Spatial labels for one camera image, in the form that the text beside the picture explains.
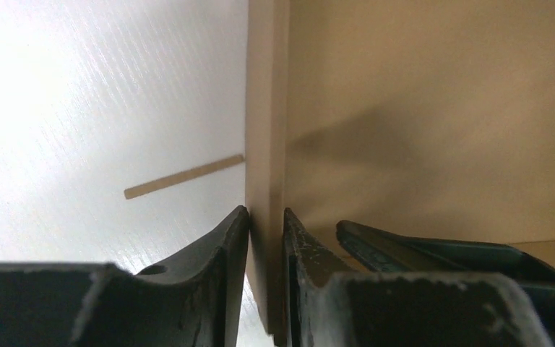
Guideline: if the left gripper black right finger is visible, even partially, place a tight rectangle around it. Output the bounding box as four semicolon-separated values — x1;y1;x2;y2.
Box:
283;209;552;346

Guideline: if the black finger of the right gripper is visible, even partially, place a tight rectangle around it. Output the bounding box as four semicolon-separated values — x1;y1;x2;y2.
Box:
336;220;555;344

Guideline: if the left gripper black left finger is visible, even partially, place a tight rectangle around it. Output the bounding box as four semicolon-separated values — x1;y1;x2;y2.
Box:
0;206;250;346

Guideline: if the brown cardboard box sheet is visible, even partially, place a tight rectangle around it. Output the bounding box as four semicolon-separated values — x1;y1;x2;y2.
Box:
124;0;555;347

